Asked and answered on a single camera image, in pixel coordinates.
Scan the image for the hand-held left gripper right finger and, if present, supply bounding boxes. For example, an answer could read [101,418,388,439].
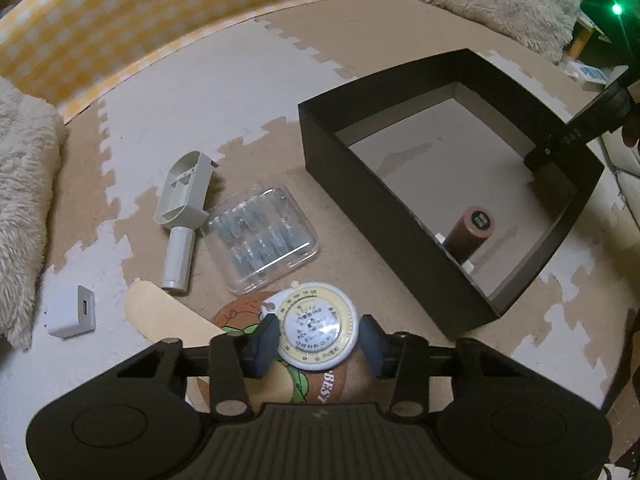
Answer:
[359,314,523,418]

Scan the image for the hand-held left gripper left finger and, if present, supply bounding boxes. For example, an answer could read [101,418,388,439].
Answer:
[116,314,281,423]

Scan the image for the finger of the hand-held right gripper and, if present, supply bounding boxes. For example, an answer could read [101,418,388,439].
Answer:
[522,67,640,211]

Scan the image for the round brown cork coaster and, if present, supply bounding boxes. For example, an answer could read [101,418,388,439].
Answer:
[200,294,381,406]

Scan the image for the round white tape measure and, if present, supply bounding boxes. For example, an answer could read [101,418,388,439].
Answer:
[262,282,360,372]

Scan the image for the clear plastic case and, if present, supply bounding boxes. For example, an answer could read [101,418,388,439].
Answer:
[201,183,321,296]

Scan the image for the brown cylindrical bottle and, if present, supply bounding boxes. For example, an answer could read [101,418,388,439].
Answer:
[445,205,497,263]

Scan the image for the black rectangular box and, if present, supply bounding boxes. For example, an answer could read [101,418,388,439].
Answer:
[298,48,606,338]

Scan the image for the grey plastic handheld tool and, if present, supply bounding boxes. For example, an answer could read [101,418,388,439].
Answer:
[154,151,221,293]

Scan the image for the white usb charger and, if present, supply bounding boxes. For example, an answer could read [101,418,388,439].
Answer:
[46,285,97,339]

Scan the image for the person's right hand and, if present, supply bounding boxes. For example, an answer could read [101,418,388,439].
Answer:
[620,110,640,150]

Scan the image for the wooden furniture leg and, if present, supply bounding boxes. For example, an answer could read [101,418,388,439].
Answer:
[567,25,596,61]

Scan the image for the blue and white packet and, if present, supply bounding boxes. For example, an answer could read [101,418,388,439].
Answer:
[575,62,615,87]

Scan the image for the black and white patterned cloth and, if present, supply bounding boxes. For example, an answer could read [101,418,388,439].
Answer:
[597,462,640,480]

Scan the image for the yellow checked bed edge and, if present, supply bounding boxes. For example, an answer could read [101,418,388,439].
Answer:
[0,0,411,123]

